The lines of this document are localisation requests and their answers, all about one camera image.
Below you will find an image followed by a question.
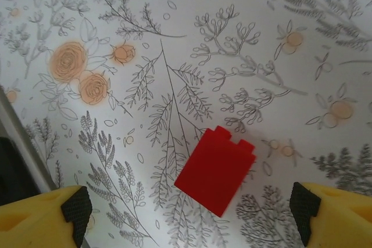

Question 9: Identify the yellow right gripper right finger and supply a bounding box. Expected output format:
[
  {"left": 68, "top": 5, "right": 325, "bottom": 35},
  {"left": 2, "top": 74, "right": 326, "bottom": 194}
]
[{"left": 289, "top": 181, "right": 372, "bottom": 248}]

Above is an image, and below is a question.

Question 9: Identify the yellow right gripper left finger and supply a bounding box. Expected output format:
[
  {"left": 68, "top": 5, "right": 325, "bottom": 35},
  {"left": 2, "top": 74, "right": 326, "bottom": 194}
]
[{"left": 0, "top": 185, "right": 93, "bottom": 248}]

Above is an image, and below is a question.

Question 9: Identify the square red lego brick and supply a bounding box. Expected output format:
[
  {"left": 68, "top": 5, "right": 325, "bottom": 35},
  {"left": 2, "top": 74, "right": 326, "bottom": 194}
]
[{"left": 173, "top": 125, "right": 258, "bottom": 219}]

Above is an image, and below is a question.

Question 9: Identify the wide aluminium frame beam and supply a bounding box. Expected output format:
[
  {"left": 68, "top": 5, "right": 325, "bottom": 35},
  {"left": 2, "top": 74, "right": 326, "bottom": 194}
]
[{"left": 0, "top": 85, "right": 59, "bottom": 199}]

